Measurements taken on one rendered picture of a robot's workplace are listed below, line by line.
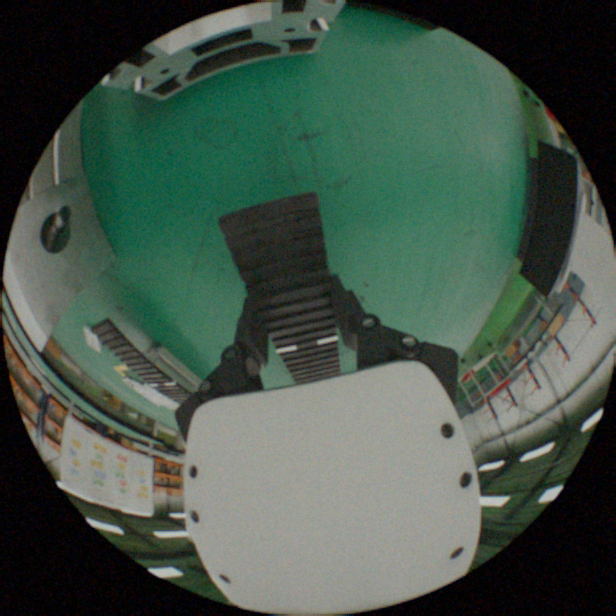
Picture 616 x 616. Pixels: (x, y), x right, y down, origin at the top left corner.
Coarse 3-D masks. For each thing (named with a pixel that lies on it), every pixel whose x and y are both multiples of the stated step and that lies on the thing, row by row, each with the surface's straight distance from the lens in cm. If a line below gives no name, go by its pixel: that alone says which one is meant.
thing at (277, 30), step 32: (288, 0) 13; (320, 0) 12; (192, 32) 13; (224, 32) 12; (256, 32) 12; (288, 32) 13; (320, 32) 13; (128, 64) 12; (160, 64) 13; (192, 64) 14; (224, 64) 15; (160, 96) 16
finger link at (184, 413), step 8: (192, 400) 11; (200, 400) 10; (208, 400) 10; (176, 408) 11; (184, 408) 11; (192, 408) 11; (176, 416) 11; (184, 416) 11; (192, 416) 10; (184, 424) 11; (184, 432) 10; (184, 440) 10
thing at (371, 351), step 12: (360, 324) 9; (372, 324) 9; (360, 336) 8; (372, 336) 8; (360, 348) 8; (372, 348) 8; (384, 348) 8; (360, 360) 8; (372, 360) 8; (384, 360) 8
